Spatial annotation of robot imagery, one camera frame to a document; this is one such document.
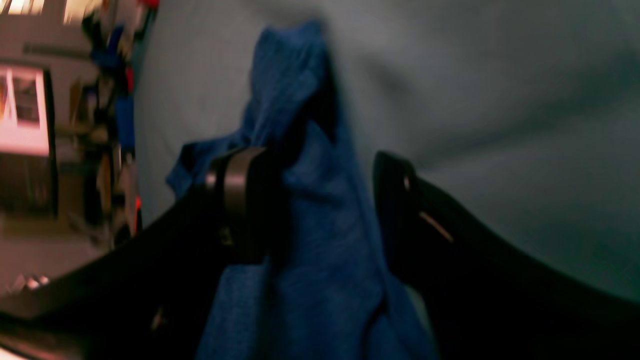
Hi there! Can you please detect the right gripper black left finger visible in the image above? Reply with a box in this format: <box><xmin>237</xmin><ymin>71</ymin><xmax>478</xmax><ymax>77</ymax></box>
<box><xmin>1</xmin><ymin>147</ymin><xmax>281</xmax><ymax>360</ymax></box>

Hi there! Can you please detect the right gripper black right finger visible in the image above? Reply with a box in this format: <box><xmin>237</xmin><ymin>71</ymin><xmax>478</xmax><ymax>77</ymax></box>
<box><xmin>373</xmin><ymin>152</ymin><xmax>640</xmax><ymax>360</ymax></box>

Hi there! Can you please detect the dark blue t-shirt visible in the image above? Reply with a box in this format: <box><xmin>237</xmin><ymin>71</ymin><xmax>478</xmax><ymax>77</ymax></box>
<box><xmin>166</xmin><ymin>22</ymin><xmax>439</xmax><ymax>360</ymax></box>

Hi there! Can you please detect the light blue table cloth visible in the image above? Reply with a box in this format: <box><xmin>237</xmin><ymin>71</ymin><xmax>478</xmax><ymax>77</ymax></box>
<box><xmin>135</xmin><ymin>0</ymin><xmax>640</xmax><ymax>301</ymax></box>

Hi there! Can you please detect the blue black clamp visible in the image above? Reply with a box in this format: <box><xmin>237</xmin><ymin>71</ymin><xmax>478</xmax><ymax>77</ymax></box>
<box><xmin>83</xmin><ymin>20</ymin><xmax>135</xmax><ymax>154</ymax></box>

